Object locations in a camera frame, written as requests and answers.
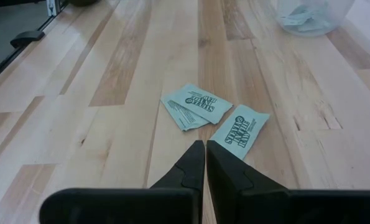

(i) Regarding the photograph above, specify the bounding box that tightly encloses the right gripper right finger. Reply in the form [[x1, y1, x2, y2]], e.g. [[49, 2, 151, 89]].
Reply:
[[206, 140, 370, 224]]

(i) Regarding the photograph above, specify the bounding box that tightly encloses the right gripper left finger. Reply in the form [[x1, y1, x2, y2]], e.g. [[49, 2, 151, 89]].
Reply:
[[39, 139, 206, 224]]

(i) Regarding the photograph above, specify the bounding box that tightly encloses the green stevia packet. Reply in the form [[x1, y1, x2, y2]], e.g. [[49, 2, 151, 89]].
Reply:
[[173, 83, 234, 125], [279, 2, 322, 27], [160, 95, 211, 132], [209, 104, 271, 161]]

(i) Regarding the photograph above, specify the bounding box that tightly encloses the clear plastic cup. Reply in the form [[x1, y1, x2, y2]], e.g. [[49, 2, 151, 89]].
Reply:
[[275, 0, 357, 38]]

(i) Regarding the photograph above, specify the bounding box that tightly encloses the black table clamp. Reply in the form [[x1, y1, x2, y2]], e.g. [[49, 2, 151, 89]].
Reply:
[[9, 30, 46, 49]]

